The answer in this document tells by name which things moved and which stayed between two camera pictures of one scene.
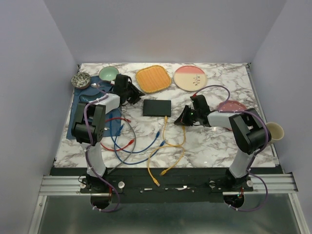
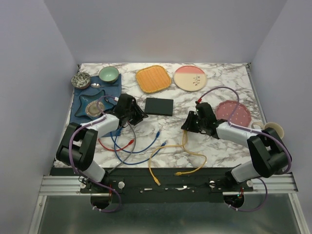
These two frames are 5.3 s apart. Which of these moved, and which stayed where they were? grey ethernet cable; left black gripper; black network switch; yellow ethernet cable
Moved: yellow ethernet cable; left black gripper
Stayed: grey ethernet cable; black network switch
